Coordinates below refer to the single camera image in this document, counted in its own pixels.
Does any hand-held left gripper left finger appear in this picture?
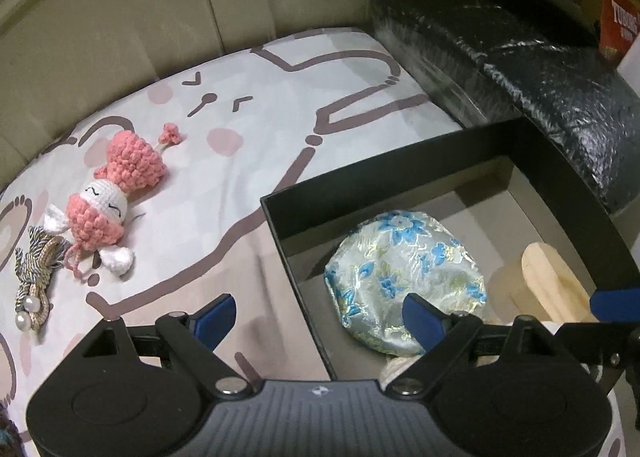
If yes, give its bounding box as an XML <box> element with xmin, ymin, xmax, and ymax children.
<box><xmin>75</xmin><ymin>293</ymin><xmax>261</xmax><ymax>398</ymax></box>

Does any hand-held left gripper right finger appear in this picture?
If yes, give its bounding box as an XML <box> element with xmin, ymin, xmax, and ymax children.
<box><xmin>382</xmin><ymin>293</ymin><xmax>568</xmax><ymax>395</ymax></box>

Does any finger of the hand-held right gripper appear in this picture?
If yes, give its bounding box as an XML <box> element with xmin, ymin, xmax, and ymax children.
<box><xmin>554</xmin><ymin>322</ymin><xmax>640</xmax><ymax>369</ymax></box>
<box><xmin>590</xmin><ymin>287</ymin><xmax>640</xmax><ymax>314</ymax></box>

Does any blue floral fabric pouch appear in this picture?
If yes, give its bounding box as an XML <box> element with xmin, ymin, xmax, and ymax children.
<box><xmin>323</xmin><ymin>210</ymin><xmax>487</xmax><ymax>357</ymax></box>

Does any oval wooden block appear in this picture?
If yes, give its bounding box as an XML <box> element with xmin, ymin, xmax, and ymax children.
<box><xmin>492</xmin><ymin>242</ymin><xmax>606</xmax><ymax>325</ymax></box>

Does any black box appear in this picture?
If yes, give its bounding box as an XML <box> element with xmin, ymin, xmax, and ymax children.
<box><xmin>260</xmin><ymin>116</ymin><xmax>640</xmax><ymax>388</ymax></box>

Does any pink crochet doll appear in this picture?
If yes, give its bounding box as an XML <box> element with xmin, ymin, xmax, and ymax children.
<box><xmin>42</xmin><ymin>122</ymin><xmax>183</xmax><ymax>280</ymax></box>

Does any grey tassel rope toy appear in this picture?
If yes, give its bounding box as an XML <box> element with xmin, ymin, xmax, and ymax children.
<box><xmin>14</xmin><ymin>226</ymin><xmax>71</xmax><ymax>334</ymax></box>

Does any bear print blanket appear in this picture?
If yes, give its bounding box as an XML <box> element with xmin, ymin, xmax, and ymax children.
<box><xmin>0</xmin><ymin>27</ymin><xmax>626</xmax><ymax>457</ymax></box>

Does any black wrapped package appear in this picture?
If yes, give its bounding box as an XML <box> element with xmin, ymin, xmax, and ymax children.
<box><xmin>364</xmin><ymin>0</ymin><xmax>640</xmax><ymax>215</ymax></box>

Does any red carton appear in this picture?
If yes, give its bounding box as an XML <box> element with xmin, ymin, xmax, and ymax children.
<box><xmin>597</xmin><ymin>0</ymin><xmax>640</xmax><ymax>70</ymax></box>

